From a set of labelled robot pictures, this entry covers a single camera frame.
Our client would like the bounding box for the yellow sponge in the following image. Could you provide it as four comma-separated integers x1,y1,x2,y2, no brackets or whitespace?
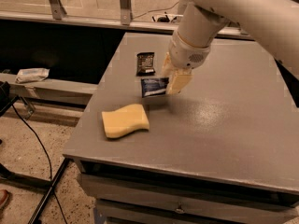
102,104,150,139

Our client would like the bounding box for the blue rxbar blueberry wrapper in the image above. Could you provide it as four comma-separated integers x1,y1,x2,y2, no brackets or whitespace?
141,77,169,98

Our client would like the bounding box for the black cable on floor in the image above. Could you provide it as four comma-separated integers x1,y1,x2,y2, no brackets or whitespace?
10,105,68,224

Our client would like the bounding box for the metal drawer handle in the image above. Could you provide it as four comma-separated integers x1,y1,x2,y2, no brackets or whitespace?
175,205,185,215

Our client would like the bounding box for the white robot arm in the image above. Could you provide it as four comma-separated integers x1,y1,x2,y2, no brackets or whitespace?
163,0,299,94

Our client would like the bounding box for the metal railing post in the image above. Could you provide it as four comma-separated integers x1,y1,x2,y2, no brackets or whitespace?
120,0,132,25
49,0,67,21

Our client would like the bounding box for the grey cabinet with drawers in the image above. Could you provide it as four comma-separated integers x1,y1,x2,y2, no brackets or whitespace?
64,34,299,224

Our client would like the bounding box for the black tripod leg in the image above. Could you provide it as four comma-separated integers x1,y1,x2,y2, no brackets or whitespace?
28,159,69,224

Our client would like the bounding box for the black device on stand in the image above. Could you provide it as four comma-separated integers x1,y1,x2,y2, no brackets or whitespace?
0,81,19,117

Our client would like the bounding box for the metal railing post middle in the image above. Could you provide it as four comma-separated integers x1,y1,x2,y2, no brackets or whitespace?
120,0,132,25

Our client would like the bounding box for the black snack bar wrapper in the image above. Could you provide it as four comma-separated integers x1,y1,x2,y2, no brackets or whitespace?
136,52,155,77

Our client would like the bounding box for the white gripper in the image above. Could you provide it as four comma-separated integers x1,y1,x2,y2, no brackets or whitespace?
161,31,210,94

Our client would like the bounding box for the red shoe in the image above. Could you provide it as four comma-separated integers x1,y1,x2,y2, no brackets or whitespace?
0,189,9,209

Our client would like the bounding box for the metal railing post left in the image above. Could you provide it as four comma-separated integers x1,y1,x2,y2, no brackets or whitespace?
49,0,67,21

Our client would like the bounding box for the white crumpled bag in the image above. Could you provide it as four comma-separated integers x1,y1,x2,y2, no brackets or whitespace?
15,68,50,84

